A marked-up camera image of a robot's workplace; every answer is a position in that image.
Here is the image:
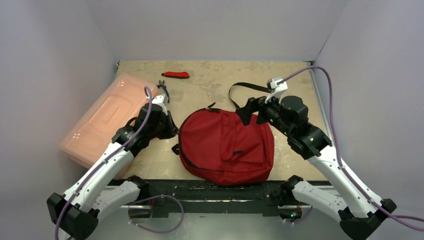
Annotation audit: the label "red student backpack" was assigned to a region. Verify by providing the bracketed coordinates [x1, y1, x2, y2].
[171, 104, 275, 186]

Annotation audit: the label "red utility knife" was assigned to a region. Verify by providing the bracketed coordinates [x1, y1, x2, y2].
[161, 71, 190, 79]

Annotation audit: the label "pink translucent plastic storage box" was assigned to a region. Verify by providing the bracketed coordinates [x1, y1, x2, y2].
[60, 73, 160, 169]

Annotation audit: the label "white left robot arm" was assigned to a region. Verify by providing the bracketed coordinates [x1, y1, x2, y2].
[47, 103, 177, 240]

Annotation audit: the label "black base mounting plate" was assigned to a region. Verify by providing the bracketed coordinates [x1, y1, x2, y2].
[82, 178, 345, 219]

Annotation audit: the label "blue handled pliers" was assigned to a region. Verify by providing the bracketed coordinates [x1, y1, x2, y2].
[156, 80, 170, 103]

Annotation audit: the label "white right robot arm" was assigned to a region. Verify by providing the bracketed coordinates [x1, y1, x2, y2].
[236, 95, 397, 240]

